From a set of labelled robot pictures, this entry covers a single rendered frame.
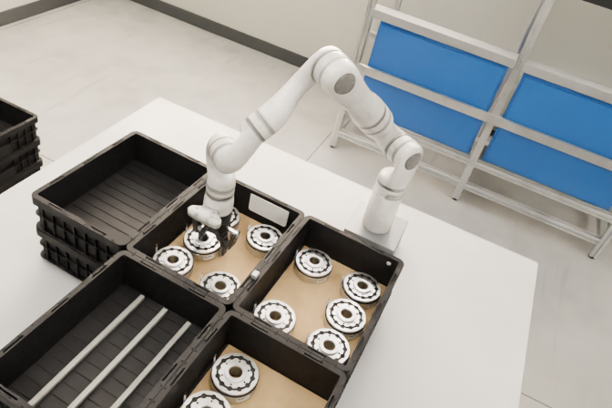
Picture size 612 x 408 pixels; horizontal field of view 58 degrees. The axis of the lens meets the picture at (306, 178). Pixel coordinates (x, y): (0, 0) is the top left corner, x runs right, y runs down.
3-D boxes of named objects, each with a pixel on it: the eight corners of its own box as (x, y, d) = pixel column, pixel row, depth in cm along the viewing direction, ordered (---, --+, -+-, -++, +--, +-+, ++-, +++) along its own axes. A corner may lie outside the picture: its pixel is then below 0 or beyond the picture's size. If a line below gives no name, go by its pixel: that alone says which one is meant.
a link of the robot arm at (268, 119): (239, 105, 127) (253, 127, 122) (330, 34, 126) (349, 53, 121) (257, 127, 134) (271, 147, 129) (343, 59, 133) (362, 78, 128)
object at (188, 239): (198, 221, 152) (198, 219, 152) (229, 238, 150) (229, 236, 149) (176, 242, 144) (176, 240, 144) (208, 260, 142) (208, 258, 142)
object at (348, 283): (348, 268, 150) (349, 266, 149) (383, 281, 148) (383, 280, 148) (339, 293, 142) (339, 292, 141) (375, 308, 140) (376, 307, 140)
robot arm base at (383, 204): (365, 210, 179) (380, 169, 169) (392, 219, 178) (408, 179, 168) (359, 228, 172) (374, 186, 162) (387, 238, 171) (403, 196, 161)
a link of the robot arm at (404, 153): (431, 146, 155) (412, 192, 165) (410, 127, 160) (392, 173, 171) (406, 151, 150) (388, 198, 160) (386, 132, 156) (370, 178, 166)
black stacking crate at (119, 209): (135, 160, 175) (135, 131, 168) (212, 199, 167) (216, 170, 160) (33, 229, 144) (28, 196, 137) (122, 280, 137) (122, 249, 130)
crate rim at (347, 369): (305, 219, 154) (307, 213, 153) (402, 267, 147) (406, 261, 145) (228, 313, 124) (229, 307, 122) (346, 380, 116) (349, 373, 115)
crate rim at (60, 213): (135, 136, 169) (135, 129, 167) (216, 175, 162) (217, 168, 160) (28, 201, 138) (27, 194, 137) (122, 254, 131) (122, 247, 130)
